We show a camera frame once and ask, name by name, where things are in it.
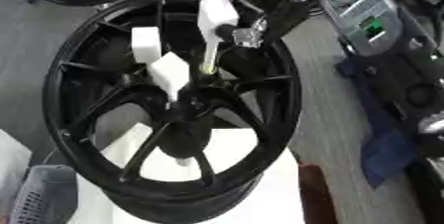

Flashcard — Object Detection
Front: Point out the blue cloth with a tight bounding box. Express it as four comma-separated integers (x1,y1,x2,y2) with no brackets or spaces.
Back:
333,55,420,189

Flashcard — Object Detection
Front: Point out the black spoked wheel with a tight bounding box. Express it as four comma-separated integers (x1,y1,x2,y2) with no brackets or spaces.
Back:
40,0,304,224

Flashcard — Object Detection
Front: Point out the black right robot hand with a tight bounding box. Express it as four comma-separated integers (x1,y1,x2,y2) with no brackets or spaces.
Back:
215,0,314,50

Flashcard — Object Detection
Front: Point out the brown board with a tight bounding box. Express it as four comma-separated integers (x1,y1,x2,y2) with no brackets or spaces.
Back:
296,161,342,224

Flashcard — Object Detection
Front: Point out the grey perforated basket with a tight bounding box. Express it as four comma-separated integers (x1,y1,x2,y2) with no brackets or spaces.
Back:
7,164,80,224

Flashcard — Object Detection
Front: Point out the white stand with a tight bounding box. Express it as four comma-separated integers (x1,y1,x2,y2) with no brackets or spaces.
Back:
67,124,307,224

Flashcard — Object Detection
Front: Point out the white pin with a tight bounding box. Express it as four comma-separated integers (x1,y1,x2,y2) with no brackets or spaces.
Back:
195,0,242,73
147,52,193,110
130,26,164,64

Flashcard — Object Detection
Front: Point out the white panel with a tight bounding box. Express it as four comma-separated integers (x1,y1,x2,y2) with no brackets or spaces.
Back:
0,128,35,216

